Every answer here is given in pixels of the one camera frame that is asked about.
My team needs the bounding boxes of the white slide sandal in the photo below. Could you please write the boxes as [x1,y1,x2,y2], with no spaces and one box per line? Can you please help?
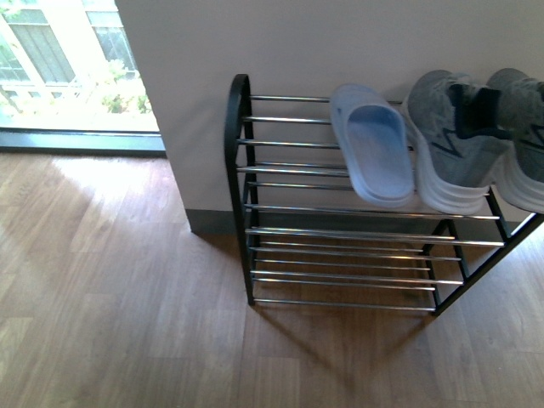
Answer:
[329,84,415,208]

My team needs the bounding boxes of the grey sneaker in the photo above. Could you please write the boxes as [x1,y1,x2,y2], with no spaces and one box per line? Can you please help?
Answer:
[487,68,543,213]
[402,70,512,215]

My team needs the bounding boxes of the black metal shoe rack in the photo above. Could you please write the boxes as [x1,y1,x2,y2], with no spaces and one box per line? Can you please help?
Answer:
[224,74,543,315]

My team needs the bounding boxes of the dark window frame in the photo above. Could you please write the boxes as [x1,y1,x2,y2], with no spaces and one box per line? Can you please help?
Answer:
[1,127,166,157]

